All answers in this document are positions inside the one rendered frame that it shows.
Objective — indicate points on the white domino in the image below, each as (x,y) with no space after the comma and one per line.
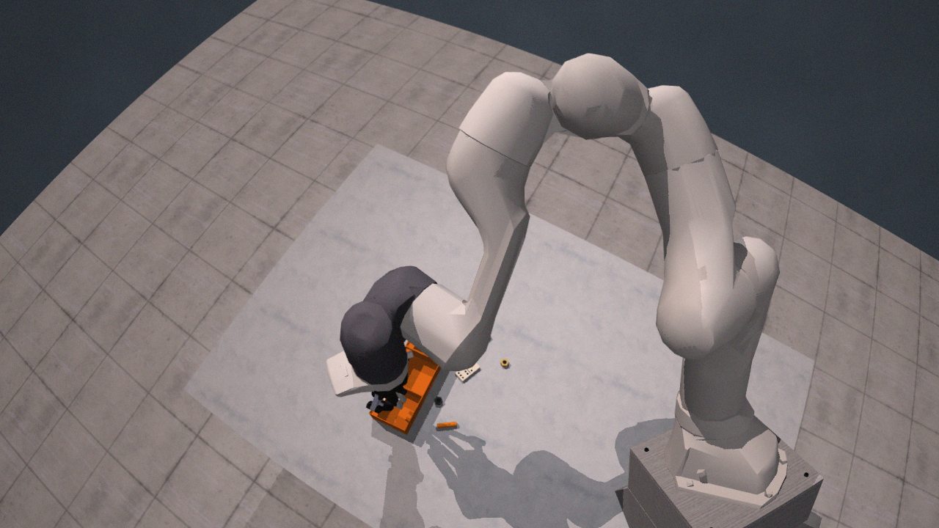
(464,374)

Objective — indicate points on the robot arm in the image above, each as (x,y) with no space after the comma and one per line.
(713,286)

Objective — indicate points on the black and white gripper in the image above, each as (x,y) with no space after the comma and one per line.
(377,404)

